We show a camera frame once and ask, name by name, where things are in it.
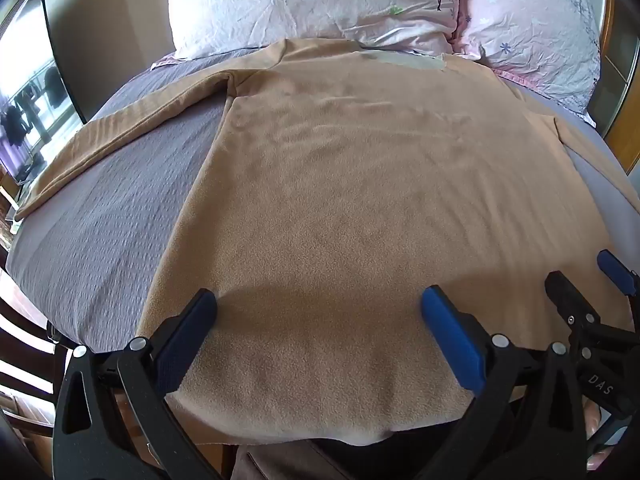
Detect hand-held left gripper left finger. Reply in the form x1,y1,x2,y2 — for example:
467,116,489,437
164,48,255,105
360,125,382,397
52,287,227,480

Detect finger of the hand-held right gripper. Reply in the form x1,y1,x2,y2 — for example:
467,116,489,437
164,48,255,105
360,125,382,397
597,249,640,307
545,270,602,333

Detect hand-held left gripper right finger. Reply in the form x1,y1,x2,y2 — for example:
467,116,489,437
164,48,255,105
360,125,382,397
414,285,589,480

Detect pink floral pillow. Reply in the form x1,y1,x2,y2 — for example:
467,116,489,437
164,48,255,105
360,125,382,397
451,0,602,128

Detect wooden wardrobe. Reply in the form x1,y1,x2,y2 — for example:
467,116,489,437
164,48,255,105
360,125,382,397
594,0,640,178

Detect grey bed cover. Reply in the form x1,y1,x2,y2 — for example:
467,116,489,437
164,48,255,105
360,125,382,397
10,46,640,356

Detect tan long-sleeve shirt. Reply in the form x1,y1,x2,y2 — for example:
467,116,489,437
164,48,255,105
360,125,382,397
14,37,634,448

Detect large window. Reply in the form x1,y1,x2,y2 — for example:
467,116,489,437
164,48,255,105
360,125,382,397
0,0,84,203

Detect dark slatted chair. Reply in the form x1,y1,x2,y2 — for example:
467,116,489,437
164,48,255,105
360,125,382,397
0,240,68,480

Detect white floral pillow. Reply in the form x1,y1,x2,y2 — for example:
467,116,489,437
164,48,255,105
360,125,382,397
167,0,465,61

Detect person's brown pants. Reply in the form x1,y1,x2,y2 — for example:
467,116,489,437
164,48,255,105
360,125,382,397
232,435,453,480

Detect person's right hand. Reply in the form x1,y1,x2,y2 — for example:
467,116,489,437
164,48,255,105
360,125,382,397
581,394,608,467

